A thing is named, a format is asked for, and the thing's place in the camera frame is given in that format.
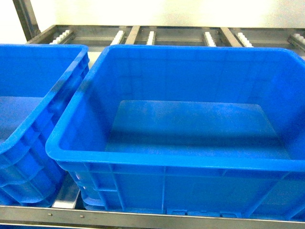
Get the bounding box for blue plastic crate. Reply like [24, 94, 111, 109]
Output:
[46, 45, 305, 221]
[0, 44, 89, 207]

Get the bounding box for metal roller rack frame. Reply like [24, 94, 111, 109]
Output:
[0, 0, 305, 229]

